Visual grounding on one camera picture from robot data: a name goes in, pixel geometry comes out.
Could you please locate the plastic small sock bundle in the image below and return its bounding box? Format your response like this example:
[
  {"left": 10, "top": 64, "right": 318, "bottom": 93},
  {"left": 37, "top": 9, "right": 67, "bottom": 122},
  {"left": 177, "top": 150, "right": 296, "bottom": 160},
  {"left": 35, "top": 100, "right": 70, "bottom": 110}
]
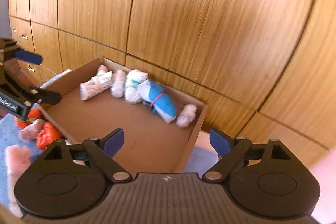
[{"left": 176, "top": 104, "right": 197, "bottom": 128}]

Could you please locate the pink fluffy sock bundle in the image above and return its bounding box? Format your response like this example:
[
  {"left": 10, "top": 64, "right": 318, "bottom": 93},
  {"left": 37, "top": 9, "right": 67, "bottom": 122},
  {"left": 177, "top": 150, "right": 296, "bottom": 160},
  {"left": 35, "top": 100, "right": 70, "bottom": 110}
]
[{"left": 5, "top": 145, "right": 31, "bottom": 218}]

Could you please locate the blue white sock bundle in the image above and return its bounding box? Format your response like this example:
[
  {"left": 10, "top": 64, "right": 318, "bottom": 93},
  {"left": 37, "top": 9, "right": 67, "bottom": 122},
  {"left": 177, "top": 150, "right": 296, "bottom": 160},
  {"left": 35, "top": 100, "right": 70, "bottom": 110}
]
[{"left": 137, "top": 80, "right": 177, "bottom": 124}]

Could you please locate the orange green sock bundle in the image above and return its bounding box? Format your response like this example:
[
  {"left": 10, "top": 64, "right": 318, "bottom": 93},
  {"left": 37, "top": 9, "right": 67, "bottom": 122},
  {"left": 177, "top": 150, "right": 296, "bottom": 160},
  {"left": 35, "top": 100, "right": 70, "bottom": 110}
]
[{"left": 14, "top": 109, "right": 42, "bottom": 129}]

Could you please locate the blue towel mat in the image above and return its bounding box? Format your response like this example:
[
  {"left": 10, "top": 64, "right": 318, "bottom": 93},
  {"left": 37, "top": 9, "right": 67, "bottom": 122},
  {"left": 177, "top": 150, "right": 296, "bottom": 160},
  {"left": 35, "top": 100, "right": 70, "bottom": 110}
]
[{"left": 0, "top": 69, "right": 219, "bottom": 212}]

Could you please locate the light pink sock bundle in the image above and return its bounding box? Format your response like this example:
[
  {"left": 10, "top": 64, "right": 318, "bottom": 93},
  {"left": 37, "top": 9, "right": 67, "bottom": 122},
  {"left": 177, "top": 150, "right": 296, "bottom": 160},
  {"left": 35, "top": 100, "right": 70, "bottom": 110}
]
[{"left": 19, "top": 119, "right": 45, "bottom": 141}]

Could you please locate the brown cardboard box tray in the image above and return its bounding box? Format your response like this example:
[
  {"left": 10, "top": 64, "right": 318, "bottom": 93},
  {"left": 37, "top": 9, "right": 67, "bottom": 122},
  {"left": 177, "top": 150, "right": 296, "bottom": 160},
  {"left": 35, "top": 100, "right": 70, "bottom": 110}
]
[{"left": 38, "top": 57, "right": 207, "bottom": 175}]

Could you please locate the pale pink sock roll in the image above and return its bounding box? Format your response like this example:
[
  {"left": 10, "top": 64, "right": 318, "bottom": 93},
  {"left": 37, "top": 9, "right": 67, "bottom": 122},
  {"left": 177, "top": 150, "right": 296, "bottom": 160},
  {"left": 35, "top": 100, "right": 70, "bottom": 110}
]
[{"left": 79, "top": 65, "right": 113, "bottom": 101}]

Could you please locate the white pink sock roll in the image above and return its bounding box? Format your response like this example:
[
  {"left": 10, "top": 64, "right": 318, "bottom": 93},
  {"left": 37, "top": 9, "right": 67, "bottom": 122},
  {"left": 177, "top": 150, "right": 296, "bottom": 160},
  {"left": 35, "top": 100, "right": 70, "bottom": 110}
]
[{"left": 110, "top": 70, "right": 126, "bottom": 98}]

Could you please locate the white mint sock bundle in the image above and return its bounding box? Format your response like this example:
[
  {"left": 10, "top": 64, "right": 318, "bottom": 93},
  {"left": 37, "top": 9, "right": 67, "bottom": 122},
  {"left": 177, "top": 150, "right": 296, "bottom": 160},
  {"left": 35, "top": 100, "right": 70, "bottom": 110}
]
[{"left": 124, "top": 69, "right": 148, "bottom": 104}]

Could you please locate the wooden wardrobe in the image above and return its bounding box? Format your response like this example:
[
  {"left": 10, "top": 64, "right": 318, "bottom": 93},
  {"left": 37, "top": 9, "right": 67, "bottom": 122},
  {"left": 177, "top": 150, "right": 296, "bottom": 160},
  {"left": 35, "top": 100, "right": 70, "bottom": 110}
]
[{"left": 9, "top": 0, "right": 335, "bottom": 166}]

